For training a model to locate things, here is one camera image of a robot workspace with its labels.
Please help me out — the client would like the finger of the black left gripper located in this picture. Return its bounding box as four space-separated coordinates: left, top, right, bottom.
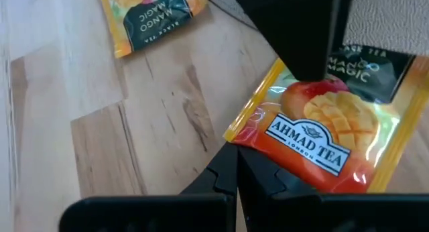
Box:
229 0 353 82

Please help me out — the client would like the Ahmad mango magic tea bag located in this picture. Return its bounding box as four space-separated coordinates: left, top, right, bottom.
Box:
98 0 208 60
223 44 429 195

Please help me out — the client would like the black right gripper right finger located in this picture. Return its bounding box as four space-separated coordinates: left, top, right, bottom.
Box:
237 145 429 232

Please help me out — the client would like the round grey placemat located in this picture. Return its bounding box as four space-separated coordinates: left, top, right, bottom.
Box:
204 0 429 57

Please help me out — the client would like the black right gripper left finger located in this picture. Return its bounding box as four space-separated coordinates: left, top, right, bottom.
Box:
59 141 239 232

